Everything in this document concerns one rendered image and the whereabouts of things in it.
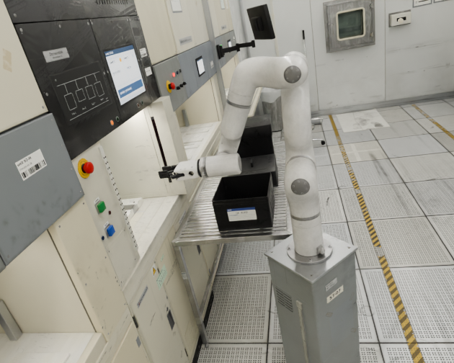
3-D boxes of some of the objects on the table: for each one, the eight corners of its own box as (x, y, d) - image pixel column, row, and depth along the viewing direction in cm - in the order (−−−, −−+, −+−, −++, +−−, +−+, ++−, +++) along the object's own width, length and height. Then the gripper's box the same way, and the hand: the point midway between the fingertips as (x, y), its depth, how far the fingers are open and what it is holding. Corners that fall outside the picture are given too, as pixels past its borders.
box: (275, 158, 250) (270, 124, 240) (236, 164, 255) (229, 130, 245) (274, 145, 276) (269, 113, 266) (238, 150, 281) (232, 119, 270)
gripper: (205, 151, 149) (164, 156, 153) (196, 167, 134) (151, 173, 138) (209, 167, 152) (168, 172, 156) (200, 185, 137) (156, 189, 141)
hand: (165, 172), depth 147 cm, fingers open, 4 cm apart
